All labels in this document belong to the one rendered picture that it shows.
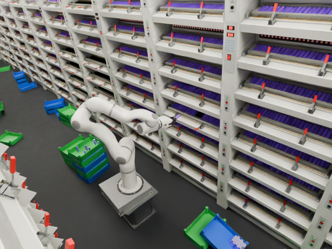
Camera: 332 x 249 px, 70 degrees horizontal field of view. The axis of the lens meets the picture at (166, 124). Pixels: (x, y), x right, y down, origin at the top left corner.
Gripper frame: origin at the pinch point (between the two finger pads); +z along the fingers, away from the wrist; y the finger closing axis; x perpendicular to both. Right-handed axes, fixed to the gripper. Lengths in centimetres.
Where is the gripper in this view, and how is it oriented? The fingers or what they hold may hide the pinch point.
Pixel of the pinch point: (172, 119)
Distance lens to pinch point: 176.9
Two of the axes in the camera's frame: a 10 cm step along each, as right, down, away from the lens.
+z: 7.1, -2.2, 6.7
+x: -0.9, 9.1, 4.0
